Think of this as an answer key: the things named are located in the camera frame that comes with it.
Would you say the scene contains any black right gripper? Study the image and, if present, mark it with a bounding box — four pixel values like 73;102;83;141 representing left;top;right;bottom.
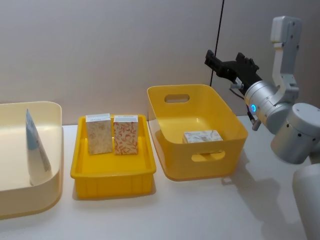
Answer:
204;49;263;89

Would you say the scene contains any white grey patterned packet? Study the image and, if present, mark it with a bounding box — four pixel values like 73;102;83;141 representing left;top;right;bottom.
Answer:
183;129;224;161

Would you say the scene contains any red leaf patterned packet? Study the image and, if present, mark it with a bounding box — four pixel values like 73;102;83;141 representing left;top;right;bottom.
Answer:
112;114;139;157

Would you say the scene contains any beige patterned packet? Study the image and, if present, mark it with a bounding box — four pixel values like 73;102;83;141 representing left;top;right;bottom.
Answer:
85;113;114;156

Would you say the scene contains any shallow yellow plastic tray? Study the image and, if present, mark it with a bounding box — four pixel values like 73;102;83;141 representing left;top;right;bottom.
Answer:
70;114;158;200

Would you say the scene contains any pale blue white packet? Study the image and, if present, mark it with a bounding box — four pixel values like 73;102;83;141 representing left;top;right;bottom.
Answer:
25;108;53;186

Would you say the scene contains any cream plastic bin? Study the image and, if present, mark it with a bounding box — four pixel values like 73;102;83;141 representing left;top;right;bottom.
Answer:
0;100;63;221

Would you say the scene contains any thin black vertical cord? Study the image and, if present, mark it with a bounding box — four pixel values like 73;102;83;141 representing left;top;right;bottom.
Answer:
209;0;225;86

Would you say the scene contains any deep yellow handled basket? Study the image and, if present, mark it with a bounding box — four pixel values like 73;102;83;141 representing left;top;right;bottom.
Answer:
146;83;249;182

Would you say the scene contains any thin dark gripper cable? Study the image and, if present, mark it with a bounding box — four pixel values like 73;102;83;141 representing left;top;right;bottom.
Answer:
229;83;261;132

